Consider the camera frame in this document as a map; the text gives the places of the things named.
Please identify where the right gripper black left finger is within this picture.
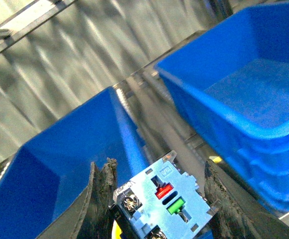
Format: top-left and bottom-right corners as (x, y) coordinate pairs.
(37, 158), (118, 239)

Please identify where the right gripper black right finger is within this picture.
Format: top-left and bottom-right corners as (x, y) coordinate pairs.
(204, 159), (289, 239)

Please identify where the blue bin with buttons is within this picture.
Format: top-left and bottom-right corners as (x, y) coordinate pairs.
(0, 87), (148, 239)

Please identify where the empty blue target bin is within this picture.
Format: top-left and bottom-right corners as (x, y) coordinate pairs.
(155, 0), (289, 213)

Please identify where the steel centre divider rail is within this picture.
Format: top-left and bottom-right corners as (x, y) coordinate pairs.
(126, 74), (205, 181)

